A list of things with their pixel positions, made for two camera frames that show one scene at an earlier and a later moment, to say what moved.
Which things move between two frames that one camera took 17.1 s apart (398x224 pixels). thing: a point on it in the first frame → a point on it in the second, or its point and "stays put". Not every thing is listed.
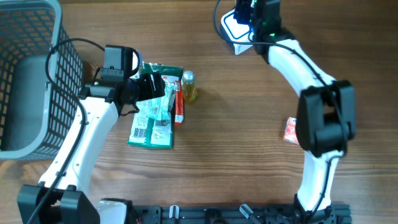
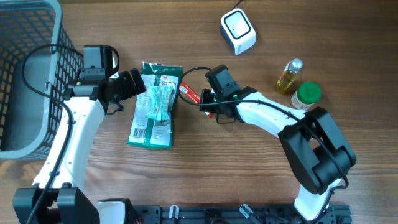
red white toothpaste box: (179, 102) → (190, 93)
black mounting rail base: (230, 214) stays put
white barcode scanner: (232, 30) stays put
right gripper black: (241, 7) → (206, 94)
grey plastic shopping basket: (41, 80) stays put
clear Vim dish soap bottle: (190, 86) → (289, 74)
